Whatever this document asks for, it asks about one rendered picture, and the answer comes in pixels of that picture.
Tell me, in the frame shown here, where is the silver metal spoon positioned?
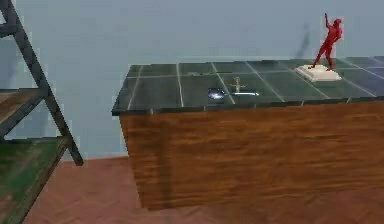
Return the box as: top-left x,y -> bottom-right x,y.
207,87 -> 260,101

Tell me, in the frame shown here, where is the wooden counter with tiled top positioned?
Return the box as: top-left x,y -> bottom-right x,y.
111,55 -> 384,211

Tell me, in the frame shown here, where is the red figure statue white base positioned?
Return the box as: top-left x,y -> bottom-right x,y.
295,12 -> 344,83

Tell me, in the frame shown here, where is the dark frame ladder shelf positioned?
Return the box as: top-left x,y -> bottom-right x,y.
0,0 -> 85,224

